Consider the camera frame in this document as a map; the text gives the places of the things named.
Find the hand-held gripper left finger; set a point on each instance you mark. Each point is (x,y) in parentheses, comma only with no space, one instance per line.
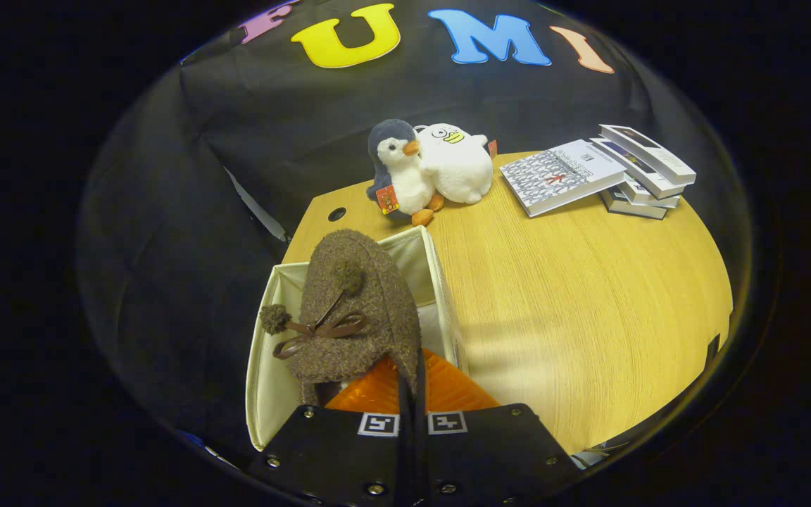
(349,451)

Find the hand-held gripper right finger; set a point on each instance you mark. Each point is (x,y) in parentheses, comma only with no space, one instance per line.
(490,451)

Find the beige fabric storage box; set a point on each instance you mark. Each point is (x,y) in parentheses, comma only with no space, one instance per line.
(268,394)

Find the brown fuzzy slipper shoe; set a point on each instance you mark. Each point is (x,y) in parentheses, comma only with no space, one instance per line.
(363,282)

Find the black backdrop cloth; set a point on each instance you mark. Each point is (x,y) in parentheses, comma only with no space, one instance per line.
(166,246)

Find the grey white penguin plush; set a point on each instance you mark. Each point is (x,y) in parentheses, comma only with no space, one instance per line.
(405,179)

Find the book with patterned cover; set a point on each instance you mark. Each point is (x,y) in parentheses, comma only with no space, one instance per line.
(557,176)

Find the white duck plush toy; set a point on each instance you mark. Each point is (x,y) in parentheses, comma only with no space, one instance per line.
(458,169)

